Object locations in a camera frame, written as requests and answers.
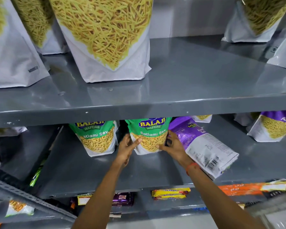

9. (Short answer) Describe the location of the person's left hand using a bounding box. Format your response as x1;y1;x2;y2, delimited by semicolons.
115;134;143;169

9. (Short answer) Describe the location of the person's right hand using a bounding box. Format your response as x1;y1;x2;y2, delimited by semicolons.
156;130;194;166

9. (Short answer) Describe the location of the green snack pouch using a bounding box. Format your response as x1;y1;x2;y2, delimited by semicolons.
69;120;120;157
125;117;173;155

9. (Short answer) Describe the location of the person's left forearm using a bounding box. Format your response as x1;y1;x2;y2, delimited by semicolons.
71;161;132;229

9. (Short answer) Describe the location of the person's right forearm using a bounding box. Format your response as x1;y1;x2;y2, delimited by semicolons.
180;161;267;229

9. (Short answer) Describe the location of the red wrist thread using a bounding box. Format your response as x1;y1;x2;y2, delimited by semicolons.
186;162;201;176

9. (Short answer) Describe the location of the purple and white snack pouch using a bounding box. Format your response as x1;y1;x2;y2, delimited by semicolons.
168;116;239;180
247;111;286;142

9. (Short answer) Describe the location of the yellow biscuit packet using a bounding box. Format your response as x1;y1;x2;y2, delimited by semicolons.
152;187;191;198
153;195;188;201

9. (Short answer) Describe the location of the small white snack pouch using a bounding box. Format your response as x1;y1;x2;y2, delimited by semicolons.
0;126;28;137
191;114;213;123

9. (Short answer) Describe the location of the purple biscuit packet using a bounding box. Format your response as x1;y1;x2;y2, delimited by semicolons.
112;192;134;207

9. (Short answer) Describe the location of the grey metal shelf rack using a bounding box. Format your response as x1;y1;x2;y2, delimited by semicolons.
0;0;286;229

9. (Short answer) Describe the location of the yellow and brown packet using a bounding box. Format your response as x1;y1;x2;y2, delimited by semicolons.
76;193;94;206

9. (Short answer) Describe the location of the long orange packet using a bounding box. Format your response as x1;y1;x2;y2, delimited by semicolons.
218;181;286;197

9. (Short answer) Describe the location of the green foil packet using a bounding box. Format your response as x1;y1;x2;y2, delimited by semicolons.
29;164;43;188

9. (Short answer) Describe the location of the large white noodle-print pouch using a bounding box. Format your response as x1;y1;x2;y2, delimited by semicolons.
267;24;286;70
221;0;286;43
48;0;154;83
0;0;50;89
10;0;70;55

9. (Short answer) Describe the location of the grey slotted metal beam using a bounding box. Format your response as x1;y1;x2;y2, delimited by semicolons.
0;176;77;222

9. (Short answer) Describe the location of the white and green snack packet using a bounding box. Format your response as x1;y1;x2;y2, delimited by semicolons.
0;200;35;218

